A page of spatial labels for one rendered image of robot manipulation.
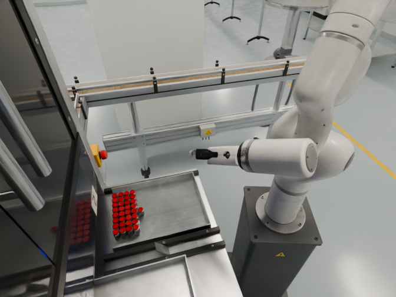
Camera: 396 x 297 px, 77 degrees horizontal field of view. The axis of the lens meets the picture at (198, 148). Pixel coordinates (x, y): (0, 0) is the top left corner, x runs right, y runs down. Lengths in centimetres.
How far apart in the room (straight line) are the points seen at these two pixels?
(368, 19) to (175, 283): 82
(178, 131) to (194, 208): 102
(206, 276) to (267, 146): 48
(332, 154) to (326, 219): 153
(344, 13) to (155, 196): 84
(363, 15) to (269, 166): 33
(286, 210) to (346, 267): 119
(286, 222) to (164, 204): 47
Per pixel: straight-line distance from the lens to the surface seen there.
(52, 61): 80
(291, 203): 92
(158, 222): 97
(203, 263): 89
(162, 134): 190
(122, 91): 166
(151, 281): 88
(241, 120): 205
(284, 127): 75
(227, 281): 88
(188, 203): 101
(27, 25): 71
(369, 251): 223
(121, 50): 221
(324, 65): 56
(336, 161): 74
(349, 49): 57
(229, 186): 221
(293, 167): 55
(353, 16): 58
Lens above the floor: 170
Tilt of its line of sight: 42 degrees down
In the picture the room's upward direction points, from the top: straight up
